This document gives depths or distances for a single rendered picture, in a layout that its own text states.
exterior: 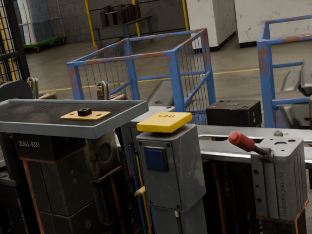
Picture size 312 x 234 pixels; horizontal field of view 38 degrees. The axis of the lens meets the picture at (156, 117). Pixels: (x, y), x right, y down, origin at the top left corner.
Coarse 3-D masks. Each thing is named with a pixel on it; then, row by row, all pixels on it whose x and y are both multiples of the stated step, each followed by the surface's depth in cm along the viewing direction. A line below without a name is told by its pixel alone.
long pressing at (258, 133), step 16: (208, 128) 109; (224, 128) 108; (240, 128) 106; (256, 128) 104; (272, 128) 103; (208, 144) 99; (224, 144) 97; (256, 144) 94; (224, 160) 91; (240, 160) 89
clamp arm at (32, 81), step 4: (28, 80) 158; (32, 80) 157; (36, 80) 158; (32, 84) 157; (36, 84) 158; (32, 88) 157; (36, 88) 158; (32, 92) 157; (36, 92) 158; (36, 96) 158
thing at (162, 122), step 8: (160, 112) 69; (168, 112) 68; (176, 112) 68; (184, 112) 67; (144, 120) 66; (152, 120) 65; (160, 120) 65; (168, 120) 64; (176, 120) 64; (184, 120) 65; (144, 128) 65; (152, 128) 64; (160, 128) 63; (168, 128) 62; (176, 128) 63
